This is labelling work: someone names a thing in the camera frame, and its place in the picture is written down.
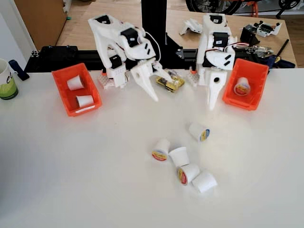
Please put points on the small green object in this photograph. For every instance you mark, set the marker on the small green object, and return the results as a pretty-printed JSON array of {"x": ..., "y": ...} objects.
[{"x": 68, "y": 18}]

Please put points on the white fixed gripper finger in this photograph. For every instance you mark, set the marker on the white fixed gripper finger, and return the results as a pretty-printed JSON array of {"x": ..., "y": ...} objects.
[
  {"x": 148, "y": 89},
  {"x": 213, "y": 99}
]

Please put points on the white green mug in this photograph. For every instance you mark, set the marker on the white green mug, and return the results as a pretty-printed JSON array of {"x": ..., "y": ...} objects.
[{"x": 7, "y": 80}]

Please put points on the blue yellow bar clamp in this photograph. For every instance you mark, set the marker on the blue yellow bar clamp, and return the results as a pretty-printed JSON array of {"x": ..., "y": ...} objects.
[{"x": 273, "y": 60}]

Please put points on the white printed robot part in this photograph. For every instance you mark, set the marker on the white printed robot part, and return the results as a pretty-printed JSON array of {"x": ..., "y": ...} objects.
[{"x": 190, "y": 26}]

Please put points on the black printed part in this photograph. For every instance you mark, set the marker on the black printed part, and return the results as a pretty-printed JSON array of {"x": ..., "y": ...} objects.
[{"x": 248, "y": 35}]

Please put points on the wooden cabinet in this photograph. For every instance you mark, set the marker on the wooden cabinet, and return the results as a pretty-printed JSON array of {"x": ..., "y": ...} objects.
[{"x": 40, "y": 21}]

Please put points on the yellow black sachet bundle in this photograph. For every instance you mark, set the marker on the yellow black sachet bundle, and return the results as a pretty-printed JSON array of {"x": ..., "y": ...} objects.
[{"x": 174, "y": 83}]

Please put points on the orange metal stand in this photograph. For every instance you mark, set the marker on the orange metal stand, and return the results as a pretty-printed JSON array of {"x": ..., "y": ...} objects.
[{"x": 256, "y": 9}]

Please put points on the orange plastic bin white label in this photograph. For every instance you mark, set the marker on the orange plastic bin white label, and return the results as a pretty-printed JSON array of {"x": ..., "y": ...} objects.
[{"x": 59, "y": 80}]

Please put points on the white coffee pod red lid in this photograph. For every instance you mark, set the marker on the white coffee pod red lid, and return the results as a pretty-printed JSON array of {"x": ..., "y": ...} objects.
[
  {"x": 242, "y": 83},
  {"x": 162, "y": 146},
  {"x": 191, "y": 171}
]

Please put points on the white pod blue yellow lid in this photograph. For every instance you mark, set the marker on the white pod blue yellow lid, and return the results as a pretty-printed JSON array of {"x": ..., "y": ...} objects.
[{"x": 196, "y": 130}]

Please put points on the white moving gripper finger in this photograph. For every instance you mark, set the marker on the white moving gripper finger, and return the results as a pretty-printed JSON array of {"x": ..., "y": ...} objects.
[{"x": 161, "y": 70}]

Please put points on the black bicycle wheel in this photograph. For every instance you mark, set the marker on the black bicycle wheel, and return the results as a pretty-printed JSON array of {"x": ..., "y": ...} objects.
[{"x": 202, "y": 7}]

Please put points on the white coffee pod blue lid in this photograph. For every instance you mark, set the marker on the white coffee pod blue lid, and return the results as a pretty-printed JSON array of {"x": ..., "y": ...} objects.
[{"x": 85, "y": 101}]

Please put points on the black camera mast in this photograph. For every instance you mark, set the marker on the black camera mast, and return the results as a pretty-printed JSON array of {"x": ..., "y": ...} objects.
[{"x": 154, "y": 14}]

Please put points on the black flat box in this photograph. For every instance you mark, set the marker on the black flat box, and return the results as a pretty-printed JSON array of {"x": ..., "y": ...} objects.
[{"x": 59, "y": 49}]

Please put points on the silver metal clamp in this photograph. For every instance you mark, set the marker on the silver metal clamp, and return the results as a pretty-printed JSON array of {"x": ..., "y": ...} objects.
[{"x": 261, "y": 50}]

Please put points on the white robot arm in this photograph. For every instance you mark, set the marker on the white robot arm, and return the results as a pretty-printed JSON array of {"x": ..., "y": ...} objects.
[
  {"x": 99, "y": 35},
  {"x": 202, "y": 44}
]

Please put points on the white part with electronics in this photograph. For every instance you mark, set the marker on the white part with electronics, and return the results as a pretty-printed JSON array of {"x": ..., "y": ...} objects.
[{"x": 266, "y": 29}]

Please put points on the black aluminium rail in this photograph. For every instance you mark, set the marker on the black aluminium rail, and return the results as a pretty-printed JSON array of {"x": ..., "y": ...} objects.
[{"x": 47, "y": 65}]

